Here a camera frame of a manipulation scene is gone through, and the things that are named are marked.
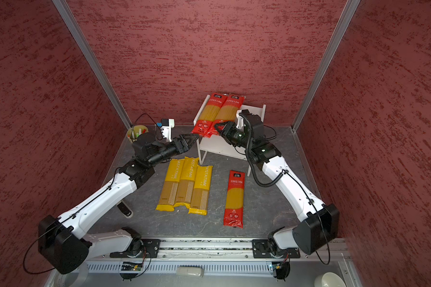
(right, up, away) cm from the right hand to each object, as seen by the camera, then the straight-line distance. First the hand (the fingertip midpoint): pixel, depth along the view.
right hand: (213, 131), depth 71 cm
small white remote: (-8, -54, -5) cm, 54 cm away
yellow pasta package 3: (-7, -29, +19) cm, 36 cm away
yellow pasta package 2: (-15, -26, +21) cm, 37 cm away
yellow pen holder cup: (-47, +2, +30) cm, 56 cm away
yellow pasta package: (-23, -27, +19) cm, 40 cm away
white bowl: (+41, -53, -10) cm, 68 cm away
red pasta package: (+9, -39, +10) cm, 41 cm away
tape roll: (-51, -55, -6) cm, 75 cm away
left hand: (-7, -4, -1) cm, 8 cm away
